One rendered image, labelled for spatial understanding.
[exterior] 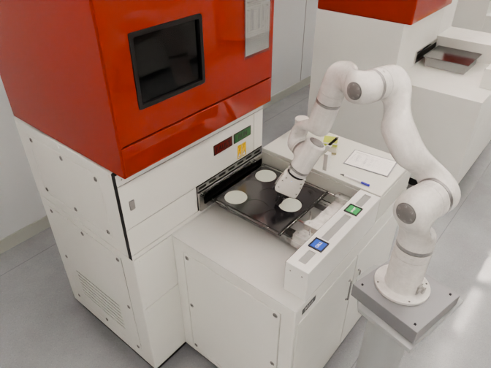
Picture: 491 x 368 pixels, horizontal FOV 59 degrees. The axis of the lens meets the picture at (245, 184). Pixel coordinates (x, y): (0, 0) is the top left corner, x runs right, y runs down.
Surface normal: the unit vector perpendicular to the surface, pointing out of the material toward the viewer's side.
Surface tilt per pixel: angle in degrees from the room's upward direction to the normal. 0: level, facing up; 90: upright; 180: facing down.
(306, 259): 0
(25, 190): 90
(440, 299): 3
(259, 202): 0
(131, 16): 90
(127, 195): 90
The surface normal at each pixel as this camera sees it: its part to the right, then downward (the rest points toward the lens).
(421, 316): 0.04, -0.84
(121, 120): 0.77, 0.36
